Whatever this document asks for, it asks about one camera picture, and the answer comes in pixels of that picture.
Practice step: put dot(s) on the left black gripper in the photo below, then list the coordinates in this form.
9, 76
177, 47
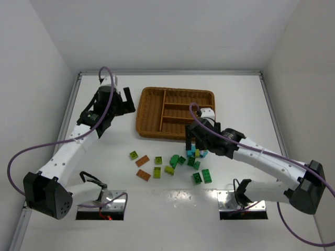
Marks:
122, 103

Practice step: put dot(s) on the lime lego with hole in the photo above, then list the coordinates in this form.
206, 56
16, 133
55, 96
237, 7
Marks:
158, 160

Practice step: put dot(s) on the metal base plate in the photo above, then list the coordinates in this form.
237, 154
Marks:
229, 202
111, 200

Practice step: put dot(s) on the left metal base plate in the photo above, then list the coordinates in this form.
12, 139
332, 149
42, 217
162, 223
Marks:
111, 200

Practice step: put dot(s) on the green small square lego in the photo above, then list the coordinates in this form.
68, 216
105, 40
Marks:
181, 160

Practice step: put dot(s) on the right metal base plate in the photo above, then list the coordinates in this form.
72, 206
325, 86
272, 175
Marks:
229, 202

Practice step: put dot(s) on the orange lego plate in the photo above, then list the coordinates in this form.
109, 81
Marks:
143, 160
143, 175

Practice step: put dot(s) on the brown wicker divided basket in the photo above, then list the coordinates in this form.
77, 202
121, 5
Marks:
163, 112

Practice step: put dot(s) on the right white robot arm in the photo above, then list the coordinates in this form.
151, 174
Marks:
297, 184

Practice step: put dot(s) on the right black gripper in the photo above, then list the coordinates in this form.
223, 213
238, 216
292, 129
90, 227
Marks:
193, 136

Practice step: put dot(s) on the dark green rounded lego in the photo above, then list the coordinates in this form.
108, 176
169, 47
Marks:
174, 160

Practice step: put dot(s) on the green long lego brick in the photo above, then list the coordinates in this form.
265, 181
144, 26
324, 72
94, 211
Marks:
206, 176

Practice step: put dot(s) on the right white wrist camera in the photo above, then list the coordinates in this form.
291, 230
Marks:
207, 113

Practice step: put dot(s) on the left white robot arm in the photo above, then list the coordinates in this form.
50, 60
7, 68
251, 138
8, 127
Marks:
46, 191

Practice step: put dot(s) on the dark green square lego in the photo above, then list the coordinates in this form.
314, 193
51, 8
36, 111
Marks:
197, 178

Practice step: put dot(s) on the lime yellow lego brick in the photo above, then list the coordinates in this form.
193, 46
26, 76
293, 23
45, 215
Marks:
169, 170

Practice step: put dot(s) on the light green small lego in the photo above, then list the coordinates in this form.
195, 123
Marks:
196, 165

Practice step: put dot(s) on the dark green studded lego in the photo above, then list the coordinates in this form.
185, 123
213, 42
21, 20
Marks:
191, 161

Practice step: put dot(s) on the cyan lego cluster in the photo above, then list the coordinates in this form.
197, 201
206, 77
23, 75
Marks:
196, 153

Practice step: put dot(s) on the lime square lego brick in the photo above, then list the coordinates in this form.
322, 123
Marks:
133, 155

